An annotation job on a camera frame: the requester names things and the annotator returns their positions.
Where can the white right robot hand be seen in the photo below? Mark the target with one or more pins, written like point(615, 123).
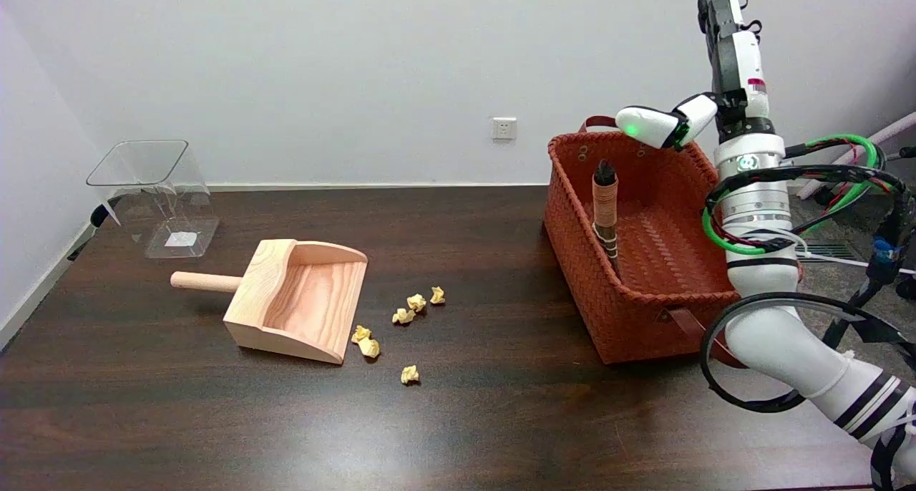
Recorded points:
point(744, 61)

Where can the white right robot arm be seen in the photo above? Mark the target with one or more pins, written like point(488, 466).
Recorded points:
point(776, 333)

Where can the metal floor vent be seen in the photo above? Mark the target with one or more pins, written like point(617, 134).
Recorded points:
point(823, 251)

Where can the red-brown woven basket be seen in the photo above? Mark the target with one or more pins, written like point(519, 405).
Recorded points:
point(644, 290)

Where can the crumpled yellow paper ball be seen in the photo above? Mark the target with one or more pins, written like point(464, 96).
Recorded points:
point(360, 333)
point(437, 295)
point(409, 374)
point(416, 303)
point(369, 347)
point(403, 316)

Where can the wooden dustpan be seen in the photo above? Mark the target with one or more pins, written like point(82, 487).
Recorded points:
point(300, 301)

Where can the clear plastic bin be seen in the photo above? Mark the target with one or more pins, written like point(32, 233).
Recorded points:
point(161, 205)

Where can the small black object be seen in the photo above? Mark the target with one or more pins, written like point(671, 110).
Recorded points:
point(99, 215)

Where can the white wall socket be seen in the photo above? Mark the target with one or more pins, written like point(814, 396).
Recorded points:
point(504, 128)

